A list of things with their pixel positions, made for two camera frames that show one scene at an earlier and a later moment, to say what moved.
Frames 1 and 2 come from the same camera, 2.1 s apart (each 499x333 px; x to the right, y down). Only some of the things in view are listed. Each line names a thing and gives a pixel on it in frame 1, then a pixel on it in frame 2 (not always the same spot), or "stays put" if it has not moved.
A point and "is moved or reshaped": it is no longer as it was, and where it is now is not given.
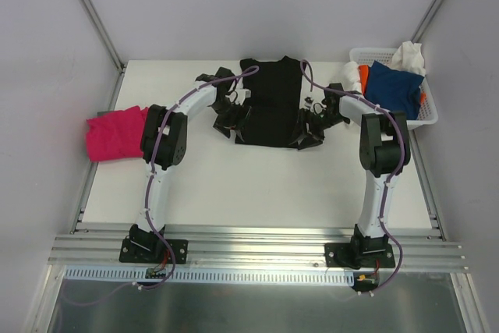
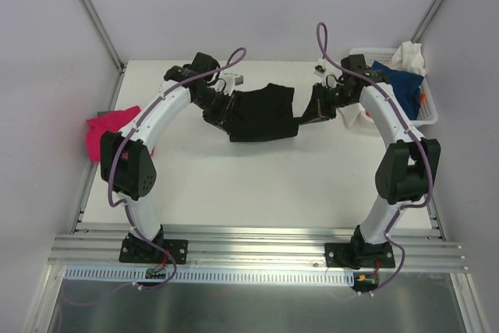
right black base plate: (357, 255) stays put
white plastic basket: (428, 112) stays put
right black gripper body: (310, 127) -> (320, 103)
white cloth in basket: (408, 57) stays put
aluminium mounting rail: (280, 248) stays put
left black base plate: (153, 251) stays put
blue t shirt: (397, 91) stays put
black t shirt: (275, 99) is moved or reshaped
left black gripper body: (232, 119) -> (217, 113)
